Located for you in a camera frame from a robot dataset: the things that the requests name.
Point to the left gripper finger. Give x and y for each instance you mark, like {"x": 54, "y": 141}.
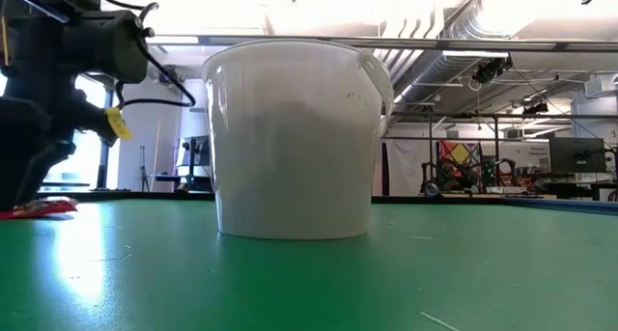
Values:
{"x": 24, "y": 176}

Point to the red Skittles candy pack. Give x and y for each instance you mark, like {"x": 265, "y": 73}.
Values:
{"x": 43, "y": 208}

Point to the white plastic bucket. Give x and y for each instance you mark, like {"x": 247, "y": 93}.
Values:
{"x": 294, "y": 143}

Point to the black background robot arm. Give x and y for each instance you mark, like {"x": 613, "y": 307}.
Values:
{"x": 512, "y": 169}
{"x": 454, "y": 176}

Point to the large bright window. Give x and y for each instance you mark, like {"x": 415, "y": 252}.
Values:
{"x": 92, "y": 128}

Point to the black ceiling device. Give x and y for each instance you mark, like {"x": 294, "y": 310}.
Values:
{"x": 167, "y": 77}

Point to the white round column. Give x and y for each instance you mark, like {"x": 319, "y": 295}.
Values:
{"x": 195, "y": 123}

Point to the long ceiling light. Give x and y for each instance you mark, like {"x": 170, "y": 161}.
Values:
{"x": 178, "y": 40}

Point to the black equipment cart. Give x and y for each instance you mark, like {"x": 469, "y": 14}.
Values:
{"x": 195, "y": 155}

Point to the green table mat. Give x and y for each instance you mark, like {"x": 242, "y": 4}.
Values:
{"x": 309, "y": 292}

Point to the white hanging sheet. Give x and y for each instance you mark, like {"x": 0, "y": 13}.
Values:
{"x": 410, "y": 167}

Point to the colourful patchwork panel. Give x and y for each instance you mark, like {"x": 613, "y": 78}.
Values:
{"x": 461, "y": 152}

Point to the black ceiling spotlight cluster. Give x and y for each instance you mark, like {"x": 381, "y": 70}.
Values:
{"x": 490, "y": 70}

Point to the black flat screen monitor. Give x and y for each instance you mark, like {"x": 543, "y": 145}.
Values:
{"x": 577, "y": 155}

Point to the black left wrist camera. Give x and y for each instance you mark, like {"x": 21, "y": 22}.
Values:
{"x": 106, "y": 46}

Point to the black metal rack frame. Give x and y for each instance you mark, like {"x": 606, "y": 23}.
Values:
{"x": 531, "y": 116}

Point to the silver ventilation duct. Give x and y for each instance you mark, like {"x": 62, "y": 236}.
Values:
{"x": 531, "y": 12}

